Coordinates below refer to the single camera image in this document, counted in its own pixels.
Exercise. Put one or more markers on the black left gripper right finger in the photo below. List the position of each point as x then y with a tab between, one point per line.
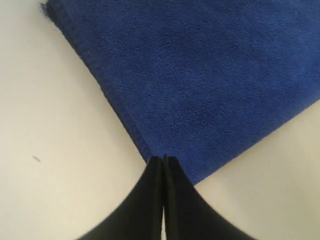
187	215

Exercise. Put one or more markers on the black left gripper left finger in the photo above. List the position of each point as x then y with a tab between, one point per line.
140	215

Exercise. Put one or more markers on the blue microfiber towel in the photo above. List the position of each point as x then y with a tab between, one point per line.
200	80

